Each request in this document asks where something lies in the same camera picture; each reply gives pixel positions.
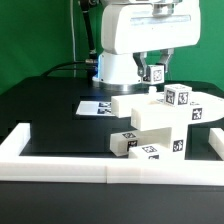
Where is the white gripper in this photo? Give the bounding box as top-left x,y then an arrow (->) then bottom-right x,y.
101,0 -> 201,77

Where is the white tagged cube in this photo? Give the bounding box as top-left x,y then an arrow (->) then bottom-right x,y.
142,65 -> 164,85
164,83 -> 192,106

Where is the white chair back part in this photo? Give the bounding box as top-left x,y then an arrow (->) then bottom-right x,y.
111,88 -> 224,131

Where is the white chair seat part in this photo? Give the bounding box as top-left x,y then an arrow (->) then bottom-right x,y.
138,121 -> 188,160

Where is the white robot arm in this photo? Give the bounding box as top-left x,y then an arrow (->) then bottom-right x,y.
79,0 -> 201,90

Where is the white sheet with tags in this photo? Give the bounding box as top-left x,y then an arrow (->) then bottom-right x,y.
76,101 -> 112,116

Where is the black cable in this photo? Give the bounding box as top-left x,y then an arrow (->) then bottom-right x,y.
40,0 -> 101,78

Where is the white cable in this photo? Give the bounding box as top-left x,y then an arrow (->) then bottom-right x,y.
69,0 -> 78,78

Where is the white U-shaped obstacle frame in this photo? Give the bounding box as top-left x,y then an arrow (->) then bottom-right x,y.
0,123 -> 224,186

